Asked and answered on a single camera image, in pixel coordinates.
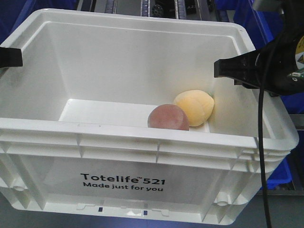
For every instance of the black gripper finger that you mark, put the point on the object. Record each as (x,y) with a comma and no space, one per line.
(10,57)
(241,68)

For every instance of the white plastic tote crate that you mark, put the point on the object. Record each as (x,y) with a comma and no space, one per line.
(73,119)

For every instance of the blue bin left shelf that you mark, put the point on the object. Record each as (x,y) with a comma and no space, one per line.
(14,12)

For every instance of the rear roller tracks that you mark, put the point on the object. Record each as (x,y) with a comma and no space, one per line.
(171,9)

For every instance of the yellow plush peach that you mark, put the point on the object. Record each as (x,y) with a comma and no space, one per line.
(196,104)

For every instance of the blue bin right shelf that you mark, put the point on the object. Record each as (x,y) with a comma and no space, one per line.
(263,27)

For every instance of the blue bin shelf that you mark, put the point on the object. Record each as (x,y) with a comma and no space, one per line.
(263,27)
(14,12)

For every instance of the pink plush toy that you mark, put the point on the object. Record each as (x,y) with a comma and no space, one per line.
(168,116)

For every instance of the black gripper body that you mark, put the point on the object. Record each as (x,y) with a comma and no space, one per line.
(278,63)

